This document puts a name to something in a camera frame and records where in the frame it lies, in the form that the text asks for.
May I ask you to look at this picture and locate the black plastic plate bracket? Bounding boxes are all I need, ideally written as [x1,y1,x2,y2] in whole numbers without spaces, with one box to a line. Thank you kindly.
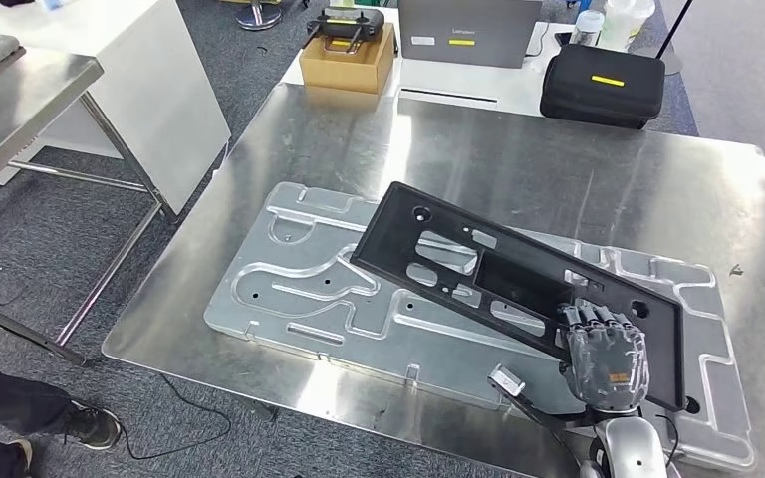
[349,181,687,413]

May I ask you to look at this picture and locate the white table with metal frame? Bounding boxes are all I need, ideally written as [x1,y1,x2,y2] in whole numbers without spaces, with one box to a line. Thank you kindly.
[0,0,233,368]

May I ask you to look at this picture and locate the white desk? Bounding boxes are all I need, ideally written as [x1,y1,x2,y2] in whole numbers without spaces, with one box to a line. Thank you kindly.
[280,5,622,119]

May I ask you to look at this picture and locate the black case with yellow label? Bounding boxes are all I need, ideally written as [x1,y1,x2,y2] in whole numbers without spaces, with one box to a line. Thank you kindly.
[539,44,666,130]

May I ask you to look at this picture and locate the black pole stand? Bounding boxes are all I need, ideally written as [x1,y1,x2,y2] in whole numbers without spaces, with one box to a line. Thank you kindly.
[633,0,698,75]

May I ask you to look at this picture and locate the black handheld controller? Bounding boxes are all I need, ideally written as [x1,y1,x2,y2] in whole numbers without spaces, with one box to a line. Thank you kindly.
[306,7,387,56]

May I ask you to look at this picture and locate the stamped silver metal plate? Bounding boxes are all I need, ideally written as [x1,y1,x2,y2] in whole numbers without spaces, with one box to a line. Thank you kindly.
[204,181,757,474]

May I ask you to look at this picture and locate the white plastic jug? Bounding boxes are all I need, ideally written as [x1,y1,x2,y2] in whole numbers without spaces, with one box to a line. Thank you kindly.
[597,0,658,54]

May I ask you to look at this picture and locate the clear plastic bottle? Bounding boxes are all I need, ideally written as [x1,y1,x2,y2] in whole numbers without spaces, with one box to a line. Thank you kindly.
[570,9,606,48]

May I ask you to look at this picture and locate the person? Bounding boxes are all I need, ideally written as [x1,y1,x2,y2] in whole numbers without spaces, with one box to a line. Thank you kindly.
[0,355,124,478]

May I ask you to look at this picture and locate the brown cardboard box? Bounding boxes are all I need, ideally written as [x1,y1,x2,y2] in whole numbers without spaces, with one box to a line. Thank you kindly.
[298,23,397,97]

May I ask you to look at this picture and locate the grey laptop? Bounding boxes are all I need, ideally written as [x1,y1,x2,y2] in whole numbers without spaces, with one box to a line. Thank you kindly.
[397,0,544,70]

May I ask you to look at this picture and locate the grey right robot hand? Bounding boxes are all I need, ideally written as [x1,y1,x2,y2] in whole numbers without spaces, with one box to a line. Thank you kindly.
[557,300,651,414]

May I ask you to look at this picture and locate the chrome stool base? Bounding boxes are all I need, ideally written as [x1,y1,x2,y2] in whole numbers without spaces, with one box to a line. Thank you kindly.
[233,0,285,32]

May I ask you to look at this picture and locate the black floor cable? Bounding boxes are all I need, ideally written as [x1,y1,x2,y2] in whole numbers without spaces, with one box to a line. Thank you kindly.
[118,374,233,462]

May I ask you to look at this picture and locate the stainless steel workbench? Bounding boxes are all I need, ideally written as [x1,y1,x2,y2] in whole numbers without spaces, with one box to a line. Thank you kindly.
[102,82,765,478]

